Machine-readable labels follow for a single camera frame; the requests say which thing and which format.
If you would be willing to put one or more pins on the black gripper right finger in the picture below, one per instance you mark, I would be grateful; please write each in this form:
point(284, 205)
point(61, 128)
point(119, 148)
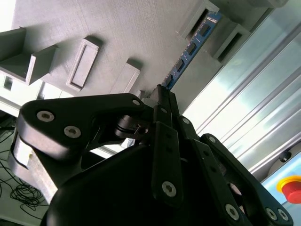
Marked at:
point(211, 169)

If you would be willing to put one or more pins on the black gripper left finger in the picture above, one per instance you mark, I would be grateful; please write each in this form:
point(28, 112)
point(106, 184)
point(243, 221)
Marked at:
point(58, 117)

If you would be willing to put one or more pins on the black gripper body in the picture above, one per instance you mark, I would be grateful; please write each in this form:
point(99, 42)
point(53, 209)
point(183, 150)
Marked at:
point(113, 193)

